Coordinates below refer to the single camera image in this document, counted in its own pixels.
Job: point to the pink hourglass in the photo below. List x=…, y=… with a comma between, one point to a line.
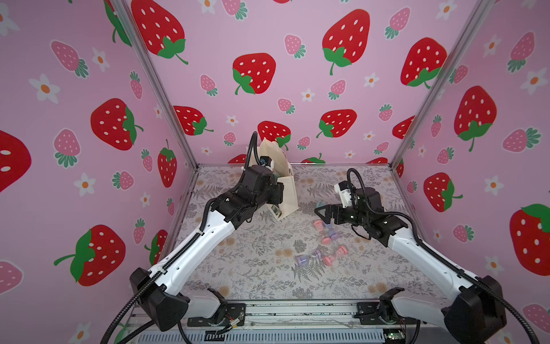
x=329, y=260
x=319, y=225

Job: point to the pink hourglass centre right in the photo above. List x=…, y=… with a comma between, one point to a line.
x=319, y=225

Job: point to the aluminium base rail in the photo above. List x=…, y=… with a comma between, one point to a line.
x=301, y=321

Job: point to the silver corner frame post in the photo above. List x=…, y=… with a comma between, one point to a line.
x=129, y=25
x=468, y=33

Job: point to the purple hourglass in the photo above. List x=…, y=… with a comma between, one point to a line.
x=331, y=234

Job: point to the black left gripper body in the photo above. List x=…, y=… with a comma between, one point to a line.
x=272, y=195

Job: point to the silver corner frame post right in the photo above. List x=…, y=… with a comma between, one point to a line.
x=468, y=33

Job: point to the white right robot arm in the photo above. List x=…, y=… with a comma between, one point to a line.
x=469, y=311

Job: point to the cream canvas tote bag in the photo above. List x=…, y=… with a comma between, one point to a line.
x=284, y=174

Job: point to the lilac hourglass centre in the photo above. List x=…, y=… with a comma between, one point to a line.
x=304, y=260

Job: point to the silver corner frame post left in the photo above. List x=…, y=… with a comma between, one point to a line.
x=129, y=25

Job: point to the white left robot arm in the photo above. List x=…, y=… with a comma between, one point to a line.
x=159, y=290

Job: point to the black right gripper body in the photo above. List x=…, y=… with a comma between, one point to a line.
x=336, y=213

